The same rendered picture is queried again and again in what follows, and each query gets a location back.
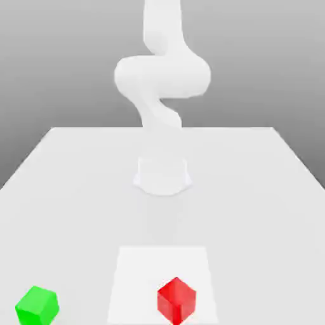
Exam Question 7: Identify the small green cube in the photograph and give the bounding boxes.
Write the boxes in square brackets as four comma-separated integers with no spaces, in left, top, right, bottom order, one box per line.
[14,284,60,325]

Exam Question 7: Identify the small red cube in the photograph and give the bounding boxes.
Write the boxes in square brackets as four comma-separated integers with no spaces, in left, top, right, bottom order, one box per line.
[156,276,197,325]

